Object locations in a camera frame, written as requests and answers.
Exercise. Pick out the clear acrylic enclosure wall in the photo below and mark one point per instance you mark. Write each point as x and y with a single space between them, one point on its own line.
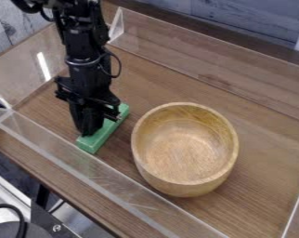
173 63

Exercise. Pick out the black metal bracket with screw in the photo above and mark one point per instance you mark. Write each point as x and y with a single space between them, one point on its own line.
51 224

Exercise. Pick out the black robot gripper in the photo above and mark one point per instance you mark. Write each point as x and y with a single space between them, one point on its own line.
86 89

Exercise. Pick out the brown wooden bowl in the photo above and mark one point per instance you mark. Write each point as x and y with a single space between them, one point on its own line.
185 148

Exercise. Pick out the green rectangular block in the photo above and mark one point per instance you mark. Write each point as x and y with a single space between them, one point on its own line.
92 143

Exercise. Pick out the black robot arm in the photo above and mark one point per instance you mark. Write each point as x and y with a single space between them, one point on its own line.
84 34

